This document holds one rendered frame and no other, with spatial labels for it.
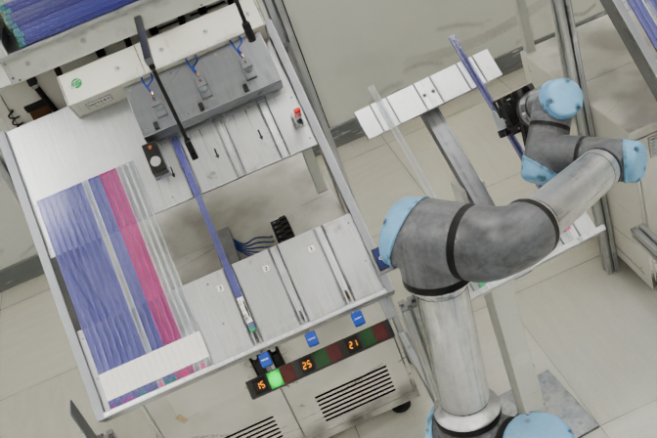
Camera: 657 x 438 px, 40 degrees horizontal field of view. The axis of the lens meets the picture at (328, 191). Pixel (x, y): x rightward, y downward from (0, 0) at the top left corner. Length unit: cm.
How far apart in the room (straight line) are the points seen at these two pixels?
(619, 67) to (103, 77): 148
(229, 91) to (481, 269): 94
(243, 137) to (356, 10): 180
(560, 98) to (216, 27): 84
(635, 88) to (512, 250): 140
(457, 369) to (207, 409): 112
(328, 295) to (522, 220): 76
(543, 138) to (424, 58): 235
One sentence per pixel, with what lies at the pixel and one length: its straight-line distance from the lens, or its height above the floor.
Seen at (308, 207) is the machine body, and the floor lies 62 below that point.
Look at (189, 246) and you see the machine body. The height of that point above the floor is 62.
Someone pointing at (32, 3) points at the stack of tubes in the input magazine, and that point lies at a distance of 205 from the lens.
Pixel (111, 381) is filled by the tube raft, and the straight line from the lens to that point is 202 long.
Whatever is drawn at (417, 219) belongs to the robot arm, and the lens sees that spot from 134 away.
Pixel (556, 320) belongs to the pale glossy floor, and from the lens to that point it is 284.
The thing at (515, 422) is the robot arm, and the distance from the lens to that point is 156.
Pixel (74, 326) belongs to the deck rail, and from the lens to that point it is 207.
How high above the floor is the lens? 196
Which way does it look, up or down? 32 degrees down
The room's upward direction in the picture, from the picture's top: 21 degrees counter-clockwise
